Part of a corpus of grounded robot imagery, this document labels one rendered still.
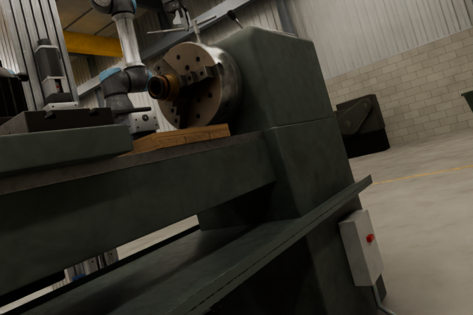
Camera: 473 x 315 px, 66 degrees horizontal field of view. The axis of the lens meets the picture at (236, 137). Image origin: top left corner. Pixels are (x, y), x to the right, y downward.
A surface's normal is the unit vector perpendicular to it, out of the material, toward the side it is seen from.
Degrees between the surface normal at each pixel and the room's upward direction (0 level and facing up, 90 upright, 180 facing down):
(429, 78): 90
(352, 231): 90
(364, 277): 90
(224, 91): 113
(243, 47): 90
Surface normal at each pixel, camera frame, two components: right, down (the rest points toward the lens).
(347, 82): -0.54, 0.10
